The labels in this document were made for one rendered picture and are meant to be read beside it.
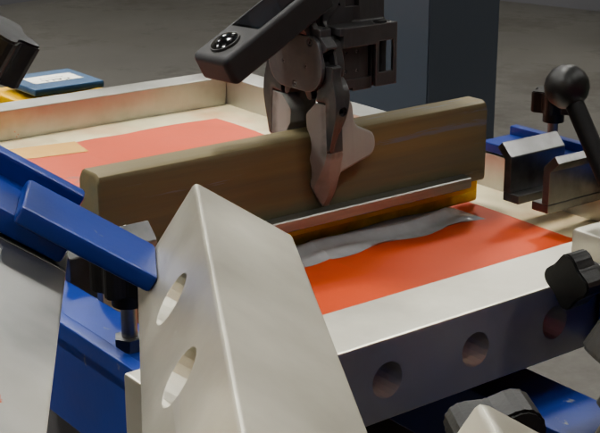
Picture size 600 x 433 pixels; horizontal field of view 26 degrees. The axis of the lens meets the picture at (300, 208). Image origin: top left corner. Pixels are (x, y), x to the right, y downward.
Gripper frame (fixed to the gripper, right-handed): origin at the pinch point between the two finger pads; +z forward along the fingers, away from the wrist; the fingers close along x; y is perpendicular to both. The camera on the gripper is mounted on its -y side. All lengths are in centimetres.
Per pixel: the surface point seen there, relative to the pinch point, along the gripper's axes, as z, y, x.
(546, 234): 5.4, 19.0, -10.6
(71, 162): 5.4, -3.1, 36.2
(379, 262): 5.3, 2.4, -7.2
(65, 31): 104, 287, 604
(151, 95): 3, 14, 49
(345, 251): 5.1, 1.7, -3.6
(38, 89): 4, 7, 65
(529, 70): 104, 421, 360
